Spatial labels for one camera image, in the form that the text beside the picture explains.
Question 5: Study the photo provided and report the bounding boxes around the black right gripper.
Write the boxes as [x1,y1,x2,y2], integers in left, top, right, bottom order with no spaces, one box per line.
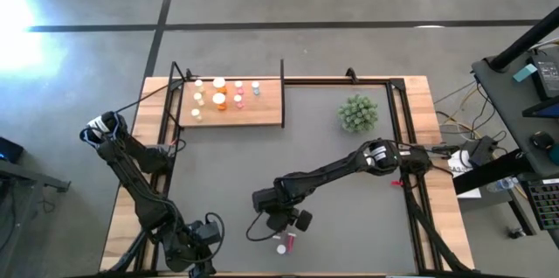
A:
[252,186,314,233]

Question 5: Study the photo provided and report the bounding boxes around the orange pill bottle white cap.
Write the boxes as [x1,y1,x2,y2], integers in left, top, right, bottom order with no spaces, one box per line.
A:
[211,76,229,95]
[211,92,228,112]

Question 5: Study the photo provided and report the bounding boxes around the wooden shelf board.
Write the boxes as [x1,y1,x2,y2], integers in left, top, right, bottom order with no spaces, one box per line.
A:
[178,77,284,129]

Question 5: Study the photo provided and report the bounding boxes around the grey table mat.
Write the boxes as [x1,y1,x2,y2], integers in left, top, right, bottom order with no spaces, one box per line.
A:
[155,85,418,274]

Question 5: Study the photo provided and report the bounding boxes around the green artificial potted plant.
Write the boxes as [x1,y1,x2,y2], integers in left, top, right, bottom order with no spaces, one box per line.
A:
[337,93,380,135]

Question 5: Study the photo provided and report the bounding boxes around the white paper sheet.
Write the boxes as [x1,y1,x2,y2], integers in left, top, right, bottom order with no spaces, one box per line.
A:
[447,149,482,199]

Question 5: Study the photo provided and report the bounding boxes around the dark grey stand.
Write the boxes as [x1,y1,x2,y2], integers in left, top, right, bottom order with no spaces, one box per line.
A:
[0,157,72,278]

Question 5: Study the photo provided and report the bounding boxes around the black control box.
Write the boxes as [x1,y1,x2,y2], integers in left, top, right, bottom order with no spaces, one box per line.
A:
[465,136,499,165]

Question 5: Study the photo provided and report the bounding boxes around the black desk beam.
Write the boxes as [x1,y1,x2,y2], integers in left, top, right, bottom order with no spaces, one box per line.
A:
[452,149,536,196]

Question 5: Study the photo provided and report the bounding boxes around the black device blue light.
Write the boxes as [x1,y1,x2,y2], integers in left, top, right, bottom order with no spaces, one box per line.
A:
[0,136,25,165]

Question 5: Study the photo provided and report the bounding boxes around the clear water bottle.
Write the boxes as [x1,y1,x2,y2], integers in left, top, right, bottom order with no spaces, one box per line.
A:
[486,177,516,194]

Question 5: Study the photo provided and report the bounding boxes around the black desk caster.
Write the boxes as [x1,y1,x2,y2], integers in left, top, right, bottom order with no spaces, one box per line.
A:
[506,225,528,240]

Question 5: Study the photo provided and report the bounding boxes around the grey side desk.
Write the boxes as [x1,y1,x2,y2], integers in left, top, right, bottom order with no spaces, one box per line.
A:
[471,44,559,178]

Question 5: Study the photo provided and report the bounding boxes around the black backlit keyboard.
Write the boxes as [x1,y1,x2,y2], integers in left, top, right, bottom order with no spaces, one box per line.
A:
[521,177,559,231]

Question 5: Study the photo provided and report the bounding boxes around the black computer mouse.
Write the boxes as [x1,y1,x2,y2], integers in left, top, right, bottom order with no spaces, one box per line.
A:
[530,130,556,151]

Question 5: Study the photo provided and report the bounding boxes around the small teal box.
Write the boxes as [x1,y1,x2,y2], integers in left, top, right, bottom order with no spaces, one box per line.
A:
[513,63,538,83]

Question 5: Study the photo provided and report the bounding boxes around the black tablet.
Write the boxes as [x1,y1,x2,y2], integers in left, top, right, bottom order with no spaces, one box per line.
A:
[521,96,559,118]

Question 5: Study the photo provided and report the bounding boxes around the black round pole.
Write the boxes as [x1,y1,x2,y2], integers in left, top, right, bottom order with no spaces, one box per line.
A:
[488,6,559,72]

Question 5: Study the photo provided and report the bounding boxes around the black power adapter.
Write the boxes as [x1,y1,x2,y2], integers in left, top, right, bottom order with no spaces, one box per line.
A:
[530,52,559,100]

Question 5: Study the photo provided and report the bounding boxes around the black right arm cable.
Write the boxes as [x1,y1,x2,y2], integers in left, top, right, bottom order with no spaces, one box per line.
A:
[245,211,280,243]

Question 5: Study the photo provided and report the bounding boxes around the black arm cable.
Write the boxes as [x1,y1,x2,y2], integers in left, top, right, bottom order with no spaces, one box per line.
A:
[204,212,226,264]
[245,211,280,243]

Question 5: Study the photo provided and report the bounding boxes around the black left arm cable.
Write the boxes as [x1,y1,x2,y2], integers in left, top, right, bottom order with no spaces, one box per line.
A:
[204,212,226,264]

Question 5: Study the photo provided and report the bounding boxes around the black metal table frame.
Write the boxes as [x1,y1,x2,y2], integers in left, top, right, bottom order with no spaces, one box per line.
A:
[102,59,480,277]

